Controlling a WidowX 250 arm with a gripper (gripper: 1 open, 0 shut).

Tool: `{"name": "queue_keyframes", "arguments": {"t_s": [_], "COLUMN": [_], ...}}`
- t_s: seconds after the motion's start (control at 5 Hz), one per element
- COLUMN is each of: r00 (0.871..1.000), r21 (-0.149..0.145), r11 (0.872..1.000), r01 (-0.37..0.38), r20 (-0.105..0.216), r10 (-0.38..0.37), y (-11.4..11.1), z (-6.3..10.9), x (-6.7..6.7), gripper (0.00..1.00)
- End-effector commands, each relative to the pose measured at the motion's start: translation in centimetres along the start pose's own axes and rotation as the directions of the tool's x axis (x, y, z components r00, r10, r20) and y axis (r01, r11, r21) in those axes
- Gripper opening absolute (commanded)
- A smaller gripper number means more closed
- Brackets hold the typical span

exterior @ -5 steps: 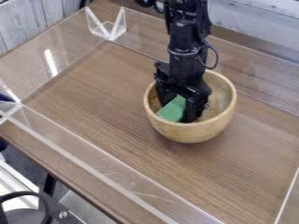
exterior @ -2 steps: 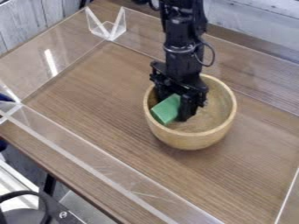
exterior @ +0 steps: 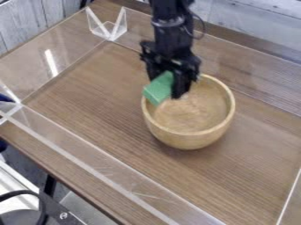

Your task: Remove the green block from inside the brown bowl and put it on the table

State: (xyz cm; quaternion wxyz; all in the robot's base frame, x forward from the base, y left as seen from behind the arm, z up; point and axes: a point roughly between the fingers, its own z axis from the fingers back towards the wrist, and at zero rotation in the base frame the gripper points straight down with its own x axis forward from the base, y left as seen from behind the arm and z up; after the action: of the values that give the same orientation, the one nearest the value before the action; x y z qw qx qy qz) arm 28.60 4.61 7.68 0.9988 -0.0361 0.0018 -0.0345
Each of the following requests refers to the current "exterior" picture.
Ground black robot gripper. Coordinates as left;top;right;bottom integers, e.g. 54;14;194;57
141;23;201;99

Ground green rectangular block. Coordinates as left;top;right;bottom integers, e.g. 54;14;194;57
142;71;174;106

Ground light brown wooden bowl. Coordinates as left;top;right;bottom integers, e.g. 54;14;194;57
141;74;237;150

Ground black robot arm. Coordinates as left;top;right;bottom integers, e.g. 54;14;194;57
141;0;206;99

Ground blue object at left edge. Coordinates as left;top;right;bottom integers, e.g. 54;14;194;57
0;93;15;102

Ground black table leg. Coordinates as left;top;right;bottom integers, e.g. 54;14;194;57
44;175;57;197

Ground clear acrylic tray enclosure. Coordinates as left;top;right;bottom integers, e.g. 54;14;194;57
0;3;301;225

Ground black cable loop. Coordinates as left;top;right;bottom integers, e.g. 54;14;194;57
0;189;48;225

